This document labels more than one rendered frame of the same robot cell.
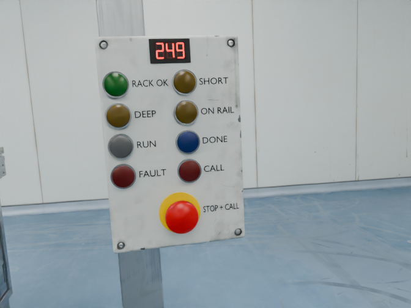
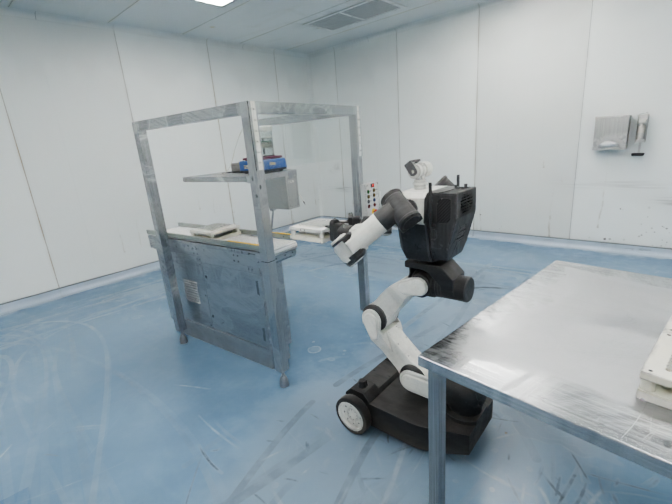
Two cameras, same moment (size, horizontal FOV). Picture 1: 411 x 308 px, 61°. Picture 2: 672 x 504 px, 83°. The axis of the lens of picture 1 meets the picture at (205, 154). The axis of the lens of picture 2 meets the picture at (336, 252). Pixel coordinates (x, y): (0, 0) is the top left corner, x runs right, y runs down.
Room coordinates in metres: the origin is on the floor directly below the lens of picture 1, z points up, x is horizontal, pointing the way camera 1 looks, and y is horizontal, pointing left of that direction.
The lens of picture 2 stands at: (-1.48, 2.15, 1.44)
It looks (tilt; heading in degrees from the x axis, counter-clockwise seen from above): 16 degrees down; 318
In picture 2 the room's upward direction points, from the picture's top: 4 degrees counter-clockwise
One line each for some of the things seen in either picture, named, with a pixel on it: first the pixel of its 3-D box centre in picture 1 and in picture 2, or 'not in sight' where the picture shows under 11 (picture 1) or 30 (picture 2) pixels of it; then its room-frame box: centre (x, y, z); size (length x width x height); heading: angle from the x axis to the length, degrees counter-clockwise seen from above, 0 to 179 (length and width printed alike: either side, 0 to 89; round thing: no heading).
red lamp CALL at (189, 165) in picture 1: (189, 171); not in sight; (0.42, 0.02, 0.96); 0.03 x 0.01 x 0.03; 101
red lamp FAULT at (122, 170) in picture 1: (123, 176); not in sight; (0.40, 0.10, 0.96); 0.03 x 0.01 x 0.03; 101
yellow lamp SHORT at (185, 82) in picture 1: (185, 82); not in sight; (0.42, 0.02, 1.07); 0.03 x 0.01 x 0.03; 101
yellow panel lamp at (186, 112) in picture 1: (186, 112); not in sight; (0.42, 0.02, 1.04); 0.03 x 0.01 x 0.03; 101
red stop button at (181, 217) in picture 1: (180, 214); not in sight; (0.41, 0.03, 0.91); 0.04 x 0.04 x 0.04; 11
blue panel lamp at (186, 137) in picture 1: (188, 142); not in sight; (0.42, 0.02, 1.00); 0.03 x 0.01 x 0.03; 101
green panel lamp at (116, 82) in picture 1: (115, 84); not in sight; (0.40, 0.10, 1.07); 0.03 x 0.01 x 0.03; 101
